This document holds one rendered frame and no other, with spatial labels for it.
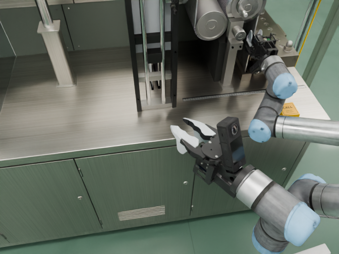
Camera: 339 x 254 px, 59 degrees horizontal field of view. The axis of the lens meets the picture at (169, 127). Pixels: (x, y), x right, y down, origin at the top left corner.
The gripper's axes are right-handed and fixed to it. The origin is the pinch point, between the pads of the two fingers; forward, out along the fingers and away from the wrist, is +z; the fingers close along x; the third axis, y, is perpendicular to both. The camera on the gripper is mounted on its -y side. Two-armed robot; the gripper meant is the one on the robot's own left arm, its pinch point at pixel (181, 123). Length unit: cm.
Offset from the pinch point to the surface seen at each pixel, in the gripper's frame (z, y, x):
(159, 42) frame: 33.0, 0.1, 22.4
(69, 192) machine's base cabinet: 45, 68, -13
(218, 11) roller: 30, -6, 47
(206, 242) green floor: 0, 119, 42
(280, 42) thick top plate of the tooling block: 17, 10, 80
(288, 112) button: -5, 23, 59
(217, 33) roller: 30, 3, 49
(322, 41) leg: 23, 33, 153
